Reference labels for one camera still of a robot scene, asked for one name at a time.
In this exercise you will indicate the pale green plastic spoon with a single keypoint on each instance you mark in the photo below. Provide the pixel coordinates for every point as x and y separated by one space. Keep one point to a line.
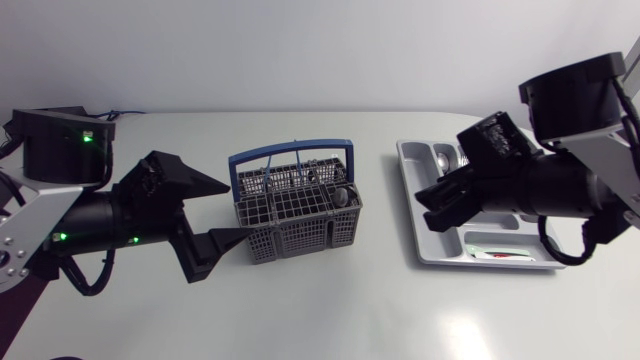
492 250

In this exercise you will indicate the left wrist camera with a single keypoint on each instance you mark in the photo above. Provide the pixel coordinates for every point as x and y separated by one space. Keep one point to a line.
142 177

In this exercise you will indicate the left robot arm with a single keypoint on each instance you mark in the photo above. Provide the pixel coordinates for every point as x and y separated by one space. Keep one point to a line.
30 220

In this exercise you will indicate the steel fork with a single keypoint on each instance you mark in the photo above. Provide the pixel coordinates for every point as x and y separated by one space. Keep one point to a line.
462 160

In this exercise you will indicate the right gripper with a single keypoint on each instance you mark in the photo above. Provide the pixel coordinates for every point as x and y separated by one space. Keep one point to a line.
482 192

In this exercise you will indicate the blue plastic cutlery piece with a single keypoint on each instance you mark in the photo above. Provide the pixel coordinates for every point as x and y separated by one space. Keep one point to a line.
267 172
298 162

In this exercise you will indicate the white and red plastic cutlery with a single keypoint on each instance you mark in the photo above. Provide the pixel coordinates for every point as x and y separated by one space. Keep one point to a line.
505 257

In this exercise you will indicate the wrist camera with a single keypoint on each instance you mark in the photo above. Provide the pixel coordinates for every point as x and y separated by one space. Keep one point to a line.
495 137
142 177

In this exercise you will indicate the steel spoon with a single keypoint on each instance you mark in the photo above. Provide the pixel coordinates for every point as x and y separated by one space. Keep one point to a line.
443 161
342 196

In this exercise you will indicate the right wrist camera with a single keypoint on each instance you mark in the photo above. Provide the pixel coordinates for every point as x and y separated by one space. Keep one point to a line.
495 137

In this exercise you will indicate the grey cutlery basket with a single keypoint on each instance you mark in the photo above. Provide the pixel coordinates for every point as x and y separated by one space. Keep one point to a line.
300 220

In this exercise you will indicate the grey cutlery tray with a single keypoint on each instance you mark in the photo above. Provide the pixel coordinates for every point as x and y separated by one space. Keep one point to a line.
425 235

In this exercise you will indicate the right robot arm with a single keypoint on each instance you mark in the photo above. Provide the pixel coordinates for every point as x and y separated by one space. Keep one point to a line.
575 100

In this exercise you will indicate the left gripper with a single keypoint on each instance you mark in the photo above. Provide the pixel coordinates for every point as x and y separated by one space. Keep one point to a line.
150 220

